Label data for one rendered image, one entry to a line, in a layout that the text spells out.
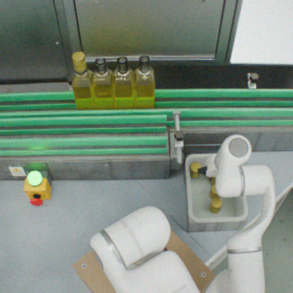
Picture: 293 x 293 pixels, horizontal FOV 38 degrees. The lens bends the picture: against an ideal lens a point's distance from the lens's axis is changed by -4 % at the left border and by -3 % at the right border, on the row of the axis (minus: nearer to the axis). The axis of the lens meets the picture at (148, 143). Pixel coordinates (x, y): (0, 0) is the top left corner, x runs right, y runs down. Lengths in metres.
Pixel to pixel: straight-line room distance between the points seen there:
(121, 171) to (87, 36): 0.42
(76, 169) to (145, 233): 0.50
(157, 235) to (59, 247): 0.49
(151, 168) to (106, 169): 0.14
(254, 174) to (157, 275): 0.34
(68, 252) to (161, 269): 0.46
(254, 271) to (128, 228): 0.32
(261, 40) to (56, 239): 0.86
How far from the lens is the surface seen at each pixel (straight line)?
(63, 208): 1.40
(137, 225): 0.92
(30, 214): 1.41
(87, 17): 1.25
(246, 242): 1.05
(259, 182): 1.07
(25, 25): 1.35
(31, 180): 1.35
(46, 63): 1.46
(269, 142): 1.47
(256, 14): 1.27
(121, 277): 0.92
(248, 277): 1.06
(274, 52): 1.40
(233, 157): 1.08
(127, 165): 1.33
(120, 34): 1.29
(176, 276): 0.95
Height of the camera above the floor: 2.01
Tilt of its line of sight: 58 degrees down
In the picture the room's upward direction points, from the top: straight up
